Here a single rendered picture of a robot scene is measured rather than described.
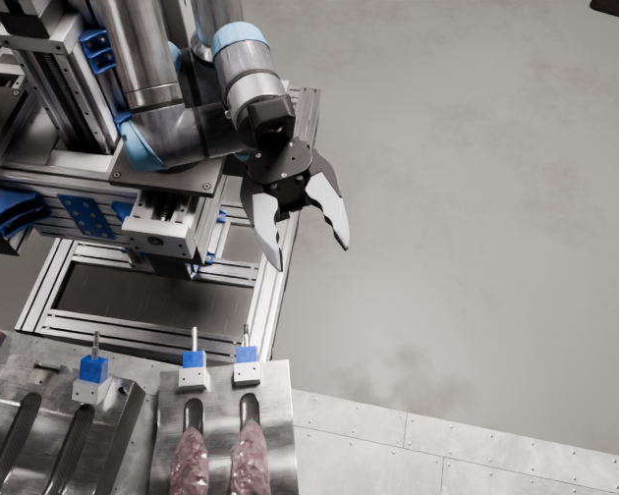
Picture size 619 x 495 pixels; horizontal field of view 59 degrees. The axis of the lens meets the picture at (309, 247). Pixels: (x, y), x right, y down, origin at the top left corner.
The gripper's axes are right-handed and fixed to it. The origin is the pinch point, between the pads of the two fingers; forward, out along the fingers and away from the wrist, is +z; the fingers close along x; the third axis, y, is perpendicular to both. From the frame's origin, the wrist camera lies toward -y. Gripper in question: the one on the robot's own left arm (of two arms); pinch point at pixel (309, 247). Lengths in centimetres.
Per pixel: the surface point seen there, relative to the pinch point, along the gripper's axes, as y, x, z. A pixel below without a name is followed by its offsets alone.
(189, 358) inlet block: 55, 29, -15
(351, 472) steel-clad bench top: 66, 5, 14
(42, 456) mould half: 50, 57, -4
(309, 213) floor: 149, -10, -98
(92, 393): 48, 45, -12
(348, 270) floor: 149, -17, -67
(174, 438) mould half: 55, 34, -1
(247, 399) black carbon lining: 58, 20, -4
